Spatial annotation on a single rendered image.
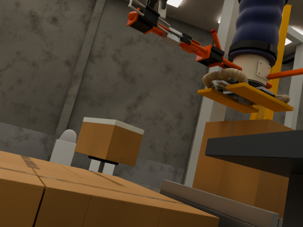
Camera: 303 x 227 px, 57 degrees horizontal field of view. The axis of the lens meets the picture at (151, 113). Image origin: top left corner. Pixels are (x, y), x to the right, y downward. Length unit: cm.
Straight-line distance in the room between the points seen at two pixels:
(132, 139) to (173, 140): 792
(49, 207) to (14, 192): 9
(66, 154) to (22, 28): 497
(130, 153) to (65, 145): 589
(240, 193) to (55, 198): 73
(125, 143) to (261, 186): 193
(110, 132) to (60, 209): 205
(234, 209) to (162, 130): 967
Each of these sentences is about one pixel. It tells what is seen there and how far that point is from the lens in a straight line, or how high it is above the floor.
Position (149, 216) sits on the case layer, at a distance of 91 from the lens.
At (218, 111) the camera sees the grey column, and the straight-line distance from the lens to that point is 254.
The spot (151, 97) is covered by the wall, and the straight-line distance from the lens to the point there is 1078.
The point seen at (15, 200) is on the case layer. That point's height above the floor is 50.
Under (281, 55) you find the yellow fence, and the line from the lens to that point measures 233.
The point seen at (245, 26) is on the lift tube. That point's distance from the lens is 145.
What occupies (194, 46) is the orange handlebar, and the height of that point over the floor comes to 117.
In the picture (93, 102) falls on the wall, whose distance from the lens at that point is 1043.
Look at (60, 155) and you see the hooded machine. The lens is 874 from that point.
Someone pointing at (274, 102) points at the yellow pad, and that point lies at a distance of 134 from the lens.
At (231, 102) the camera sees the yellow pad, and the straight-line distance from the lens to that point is 143.
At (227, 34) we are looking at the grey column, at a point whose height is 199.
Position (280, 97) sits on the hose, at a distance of 143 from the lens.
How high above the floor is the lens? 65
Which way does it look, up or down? 11 degrees up
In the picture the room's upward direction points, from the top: 14 degrees clockwise
